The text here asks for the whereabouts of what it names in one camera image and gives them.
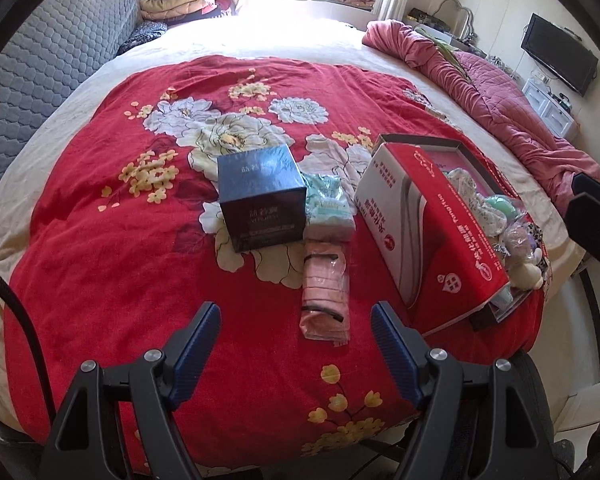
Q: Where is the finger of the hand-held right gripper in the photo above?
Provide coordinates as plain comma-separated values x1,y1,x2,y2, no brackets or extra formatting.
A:
566,194,600,281
572,172,600,221

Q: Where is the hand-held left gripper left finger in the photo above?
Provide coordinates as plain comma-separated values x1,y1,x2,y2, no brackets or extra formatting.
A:
37,301,222,480

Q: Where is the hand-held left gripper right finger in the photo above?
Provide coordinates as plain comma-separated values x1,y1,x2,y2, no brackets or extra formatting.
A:
371,301,556,480

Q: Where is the leopard print scrunchie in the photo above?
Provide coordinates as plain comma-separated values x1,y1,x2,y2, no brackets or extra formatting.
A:
530,217,548,266

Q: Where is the white plush with purple hat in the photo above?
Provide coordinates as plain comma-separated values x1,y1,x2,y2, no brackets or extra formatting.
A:
500,225,545,290

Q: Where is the pink and green sponge packet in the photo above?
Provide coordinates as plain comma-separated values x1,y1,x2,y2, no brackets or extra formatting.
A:
484,193,531,228

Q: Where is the pink banded packet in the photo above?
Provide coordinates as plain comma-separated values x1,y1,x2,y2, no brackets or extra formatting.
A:
300,239,351,346

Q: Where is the red and white box lid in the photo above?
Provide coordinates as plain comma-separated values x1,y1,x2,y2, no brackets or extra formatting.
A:
354,141,511,337

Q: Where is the white floral cloth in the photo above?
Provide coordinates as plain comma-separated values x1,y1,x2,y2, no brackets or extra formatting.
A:
447,167,506,236

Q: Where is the red cardboard box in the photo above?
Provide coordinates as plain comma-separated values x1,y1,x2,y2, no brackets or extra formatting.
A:
372,132,551,331

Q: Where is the green and white tissue packet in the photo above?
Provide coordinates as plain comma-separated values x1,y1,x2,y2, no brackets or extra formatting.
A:
302,172,357,241

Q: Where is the dark blue box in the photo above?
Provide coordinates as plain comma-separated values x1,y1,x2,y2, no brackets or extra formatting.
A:
216,143,308,253

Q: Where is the white drawer cabinet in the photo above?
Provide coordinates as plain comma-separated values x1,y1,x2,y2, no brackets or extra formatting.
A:
521,71,580,137

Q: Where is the pink quilt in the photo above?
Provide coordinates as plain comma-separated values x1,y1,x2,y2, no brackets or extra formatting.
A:
362,19,600,201

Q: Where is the red floral blanket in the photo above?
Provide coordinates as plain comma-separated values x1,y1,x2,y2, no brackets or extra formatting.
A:
2,55,551,461

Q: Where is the black television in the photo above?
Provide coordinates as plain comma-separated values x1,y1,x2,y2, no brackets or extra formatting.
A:
521,13,599,97

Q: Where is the vanity mirror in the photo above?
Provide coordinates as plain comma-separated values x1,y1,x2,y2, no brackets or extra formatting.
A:
437,0,476,41

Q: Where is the cluttered vanity table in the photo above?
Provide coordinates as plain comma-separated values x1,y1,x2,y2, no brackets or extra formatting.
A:
407,7,523,81

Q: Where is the dark patterned pillow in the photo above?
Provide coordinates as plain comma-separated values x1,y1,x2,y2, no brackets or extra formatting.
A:
116,20,170,56

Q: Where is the bed with cream sheet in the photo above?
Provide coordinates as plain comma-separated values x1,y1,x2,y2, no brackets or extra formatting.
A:
0,17,588,436

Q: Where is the grey quilted headboard cover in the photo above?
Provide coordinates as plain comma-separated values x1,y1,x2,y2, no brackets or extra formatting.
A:
0,0,141,221

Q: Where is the black cable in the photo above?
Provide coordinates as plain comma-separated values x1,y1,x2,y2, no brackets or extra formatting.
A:
0,259,56,413

